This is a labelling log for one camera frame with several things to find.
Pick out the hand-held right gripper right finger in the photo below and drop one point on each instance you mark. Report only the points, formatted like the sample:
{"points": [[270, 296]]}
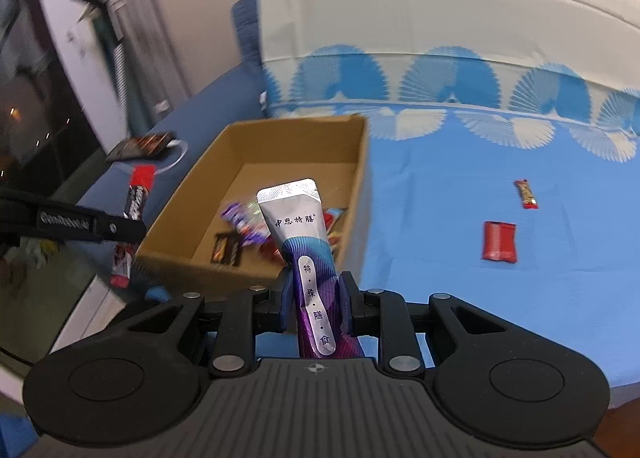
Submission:
{"points": [[347, 305]]}

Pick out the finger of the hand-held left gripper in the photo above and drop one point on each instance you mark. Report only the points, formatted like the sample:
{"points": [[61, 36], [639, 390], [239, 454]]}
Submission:
{"points": [[122, 229]]}

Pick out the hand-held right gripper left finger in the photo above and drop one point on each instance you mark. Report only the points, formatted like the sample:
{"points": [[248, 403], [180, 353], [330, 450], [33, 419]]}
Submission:
{"points": [[286, 305]]}

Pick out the red black snack bar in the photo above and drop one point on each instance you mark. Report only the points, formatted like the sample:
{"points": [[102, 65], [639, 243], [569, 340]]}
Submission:
{"points": [[142, 178]]}

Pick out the silver purple stick packet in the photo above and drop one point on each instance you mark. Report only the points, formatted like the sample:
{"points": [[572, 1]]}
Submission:
{"points": [[300, 223]]}

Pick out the red blue snack packet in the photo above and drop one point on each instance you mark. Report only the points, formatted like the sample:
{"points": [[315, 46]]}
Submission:
{"points": [[334, 220]]}

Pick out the purple snack packet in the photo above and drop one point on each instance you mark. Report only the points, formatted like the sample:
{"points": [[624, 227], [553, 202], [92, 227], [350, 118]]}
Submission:
{"points": [[247, 223]]}

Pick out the brown cardboard box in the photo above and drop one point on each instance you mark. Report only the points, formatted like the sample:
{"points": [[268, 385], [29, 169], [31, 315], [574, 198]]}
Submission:
{"points": [[200, 173]]}

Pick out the brown chocolate bar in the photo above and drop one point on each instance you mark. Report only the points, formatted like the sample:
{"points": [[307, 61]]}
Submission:
{"points": [[227, 249]]}

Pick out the black smartphone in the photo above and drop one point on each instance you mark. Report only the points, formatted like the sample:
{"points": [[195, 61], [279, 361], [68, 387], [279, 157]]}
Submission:
{"points": [[140, 146]]}

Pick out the white clip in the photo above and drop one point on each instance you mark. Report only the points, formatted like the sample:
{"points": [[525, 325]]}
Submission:
{"points": [[162, 106]]}

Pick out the red flat snack packet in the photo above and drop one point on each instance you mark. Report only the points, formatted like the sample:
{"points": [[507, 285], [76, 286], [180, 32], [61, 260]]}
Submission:
{"points": [[499, 241]]}

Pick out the blue fan print bed sheet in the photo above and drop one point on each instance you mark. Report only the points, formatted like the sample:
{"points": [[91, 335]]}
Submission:
{"points": [[450, 163]]}

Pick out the grey curtain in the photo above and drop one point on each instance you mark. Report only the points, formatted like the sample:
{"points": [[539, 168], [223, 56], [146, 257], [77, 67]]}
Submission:
{"points": [[150, 53]]}

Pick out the small red brown bar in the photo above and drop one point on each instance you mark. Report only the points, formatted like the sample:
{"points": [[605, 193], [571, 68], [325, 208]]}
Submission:
{"points": [[527, 194]]}

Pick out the white window frame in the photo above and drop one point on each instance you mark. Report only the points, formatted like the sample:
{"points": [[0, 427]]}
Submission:
{"points": [[75, 63]]}

